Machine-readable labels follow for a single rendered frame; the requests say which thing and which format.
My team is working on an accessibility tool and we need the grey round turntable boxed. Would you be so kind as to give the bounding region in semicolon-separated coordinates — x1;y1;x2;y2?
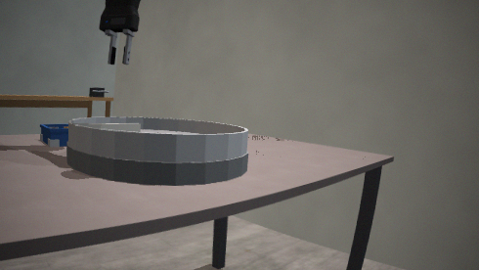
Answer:
66;117;248;186

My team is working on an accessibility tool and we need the blue crate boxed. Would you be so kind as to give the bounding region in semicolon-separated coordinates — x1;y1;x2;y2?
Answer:
40;124;68;147

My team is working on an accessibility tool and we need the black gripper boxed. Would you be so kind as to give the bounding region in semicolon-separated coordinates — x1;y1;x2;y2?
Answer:
99;0;141;65

